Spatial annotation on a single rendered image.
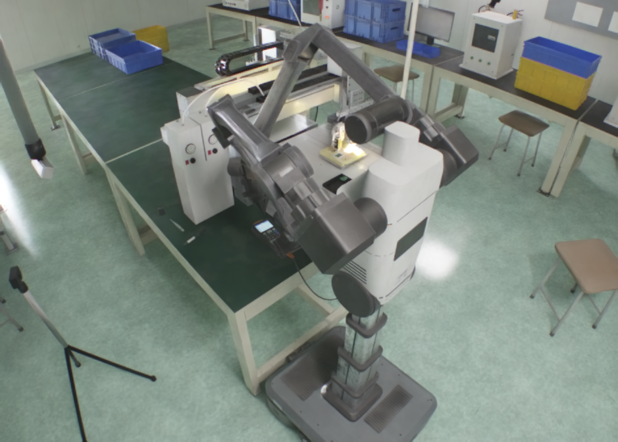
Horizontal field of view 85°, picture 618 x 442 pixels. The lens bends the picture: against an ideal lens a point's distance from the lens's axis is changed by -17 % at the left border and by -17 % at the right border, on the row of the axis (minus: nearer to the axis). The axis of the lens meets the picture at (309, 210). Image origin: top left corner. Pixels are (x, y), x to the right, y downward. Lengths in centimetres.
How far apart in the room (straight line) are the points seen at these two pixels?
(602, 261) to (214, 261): 210
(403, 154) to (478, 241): 224
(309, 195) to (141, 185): 155
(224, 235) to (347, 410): 92
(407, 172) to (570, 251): 179
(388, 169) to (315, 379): 123
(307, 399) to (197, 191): 103
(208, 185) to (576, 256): 201
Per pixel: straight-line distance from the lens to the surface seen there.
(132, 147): 262
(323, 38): 123
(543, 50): 371
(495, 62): 393
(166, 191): 212
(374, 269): 97
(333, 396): 180
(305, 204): 77
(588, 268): 248
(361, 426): 179
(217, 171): 178
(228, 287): 156
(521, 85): 382
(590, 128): 355
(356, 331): 133
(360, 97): 199
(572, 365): 264
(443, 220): 313
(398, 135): 85
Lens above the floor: 193
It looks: 39 degrees down
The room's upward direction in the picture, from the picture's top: straight up
